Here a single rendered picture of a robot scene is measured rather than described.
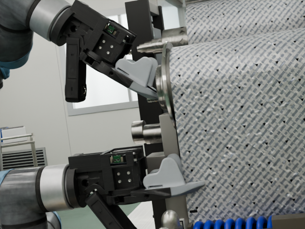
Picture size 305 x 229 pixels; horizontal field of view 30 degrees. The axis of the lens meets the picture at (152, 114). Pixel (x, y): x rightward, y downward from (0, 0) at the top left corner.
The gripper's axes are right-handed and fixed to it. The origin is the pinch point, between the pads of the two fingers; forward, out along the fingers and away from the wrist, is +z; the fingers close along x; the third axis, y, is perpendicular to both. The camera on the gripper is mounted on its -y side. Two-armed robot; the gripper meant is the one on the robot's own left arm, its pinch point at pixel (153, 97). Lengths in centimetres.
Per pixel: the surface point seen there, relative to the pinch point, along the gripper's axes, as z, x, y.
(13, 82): -242, 550, -164
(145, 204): 4, 72, -40
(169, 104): 4.0, -8.3, 1.7
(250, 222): 23.7, -10.8, -6.1
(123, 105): -111, 548, -113
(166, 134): 5.3, -0.4, -4.0
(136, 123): -0.1, 0.9, -5.6
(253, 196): 22.2, -7.8, -3.2
